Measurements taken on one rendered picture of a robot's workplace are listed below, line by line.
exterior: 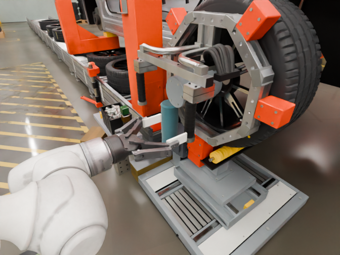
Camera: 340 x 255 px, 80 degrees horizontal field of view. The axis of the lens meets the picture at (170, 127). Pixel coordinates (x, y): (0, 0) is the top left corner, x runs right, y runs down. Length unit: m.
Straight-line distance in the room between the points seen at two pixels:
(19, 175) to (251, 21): 0.71
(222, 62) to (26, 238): 0.60
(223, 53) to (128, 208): 1.13
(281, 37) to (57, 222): 0.74
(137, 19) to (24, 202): 0.94
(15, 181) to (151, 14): 0.94
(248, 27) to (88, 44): 2.56
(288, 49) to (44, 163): 0.74
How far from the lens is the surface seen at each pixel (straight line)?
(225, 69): 0.65
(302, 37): 0.87
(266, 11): 0.71
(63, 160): 0.49
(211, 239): 1.26
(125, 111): 1.13
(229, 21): 0.77
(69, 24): 3.00
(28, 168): 0.52
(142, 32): 1.15
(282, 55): 0.77
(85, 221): 0.35
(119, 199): 1.51
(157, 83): 1.25
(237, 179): 1.35
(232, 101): 0.96
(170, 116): 0.97
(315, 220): 1.66
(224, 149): 1.04
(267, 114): 0.73
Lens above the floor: 1.18
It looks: 33 degrees down
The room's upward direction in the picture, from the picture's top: straight up
